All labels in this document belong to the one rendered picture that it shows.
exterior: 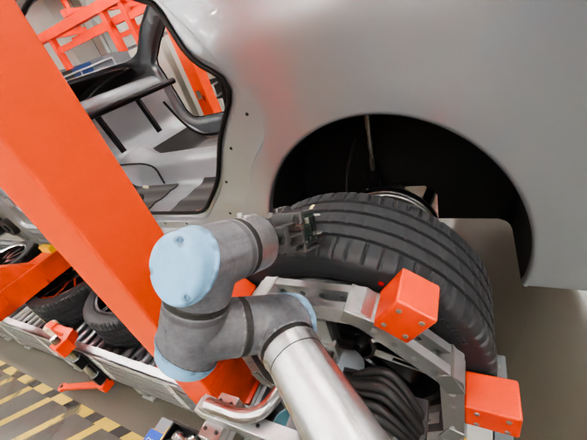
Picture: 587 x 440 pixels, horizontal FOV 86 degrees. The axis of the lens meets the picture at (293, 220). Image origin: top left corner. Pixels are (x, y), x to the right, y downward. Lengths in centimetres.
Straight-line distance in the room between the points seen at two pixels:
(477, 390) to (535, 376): 110
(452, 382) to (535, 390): 116
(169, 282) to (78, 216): 39
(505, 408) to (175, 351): 58
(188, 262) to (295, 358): 19
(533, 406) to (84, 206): 174
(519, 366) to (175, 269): 168
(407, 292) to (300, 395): 23
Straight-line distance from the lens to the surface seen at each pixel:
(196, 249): 37
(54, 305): 264
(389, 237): 66
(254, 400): 158
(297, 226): 55
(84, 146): 77
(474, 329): 70
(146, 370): 182
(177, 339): 45
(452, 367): 67
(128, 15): 983
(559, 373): 189
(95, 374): 236
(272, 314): 50
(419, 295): 56
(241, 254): 41
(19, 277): 281
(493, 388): 78
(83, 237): 76
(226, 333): 47
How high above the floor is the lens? 156
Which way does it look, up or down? 32 degrees down
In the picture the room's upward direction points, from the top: 19 degrees counter-clockwise
